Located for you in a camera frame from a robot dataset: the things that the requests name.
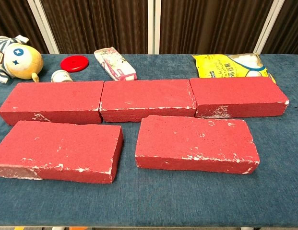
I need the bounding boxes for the red foam brick grey patch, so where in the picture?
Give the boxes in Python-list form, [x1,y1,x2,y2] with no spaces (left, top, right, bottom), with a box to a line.
[0,120,124,184]

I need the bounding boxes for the floral tissue pack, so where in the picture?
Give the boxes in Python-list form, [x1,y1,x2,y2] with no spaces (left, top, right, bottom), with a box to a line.
[94,46,137,81]

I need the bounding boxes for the yellow marshmallow bag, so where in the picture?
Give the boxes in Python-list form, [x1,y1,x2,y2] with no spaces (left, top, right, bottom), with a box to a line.
[191,53,276,84]

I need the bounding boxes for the blue table cloth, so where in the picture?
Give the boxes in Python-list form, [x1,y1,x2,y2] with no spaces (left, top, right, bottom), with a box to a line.
[0,53,298,228]

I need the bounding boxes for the red round plastic disc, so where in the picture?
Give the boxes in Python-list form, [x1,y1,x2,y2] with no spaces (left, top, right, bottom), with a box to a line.
[60,55,90,73]

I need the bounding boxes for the small white jar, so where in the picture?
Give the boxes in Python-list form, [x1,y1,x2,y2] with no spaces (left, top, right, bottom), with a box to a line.
[51,69,73,83]

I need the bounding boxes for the brown fabric divider panel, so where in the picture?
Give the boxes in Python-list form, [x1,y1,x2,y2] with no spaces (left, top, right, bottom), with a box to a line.
[0,0,49,54]
[262,0,298,55]
[159,0,275,55]
[40,0,149,55]

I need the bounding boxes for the striped yellow plush toy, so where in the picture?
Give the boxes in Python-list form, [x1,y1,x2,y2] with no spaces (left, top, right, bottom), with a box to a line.
[0,34,44,84]

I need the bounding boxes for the white divider frame post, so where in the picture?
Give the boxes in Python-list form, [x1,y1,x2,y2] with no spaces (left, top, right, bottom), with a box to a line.
[253,0,286,54]
[147,0,161,55]
[27,0,60,55]

